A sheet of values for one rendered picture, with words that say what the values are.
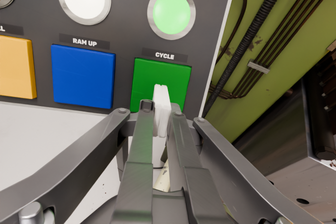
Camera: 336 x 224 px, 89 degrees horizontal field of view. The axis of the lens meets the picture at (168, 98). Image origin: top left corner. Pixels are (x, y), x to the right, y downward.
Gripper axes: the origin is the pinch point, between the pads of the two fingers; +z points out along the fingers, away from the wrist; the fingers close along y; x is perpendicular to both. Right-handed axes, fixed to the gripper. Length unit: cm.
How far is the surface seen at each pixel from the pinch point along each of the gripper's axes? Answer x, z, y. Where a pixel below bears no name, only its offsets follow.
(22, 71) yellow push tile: 0.0, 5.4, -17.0
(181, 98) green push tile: -0.6, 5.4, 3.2
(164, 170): -31.5, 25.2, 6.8
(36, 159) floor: -77, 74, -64
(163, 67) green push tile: 3.3, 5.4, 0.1
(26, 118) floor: -63, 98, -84
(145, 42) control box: 5.9, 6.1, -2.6
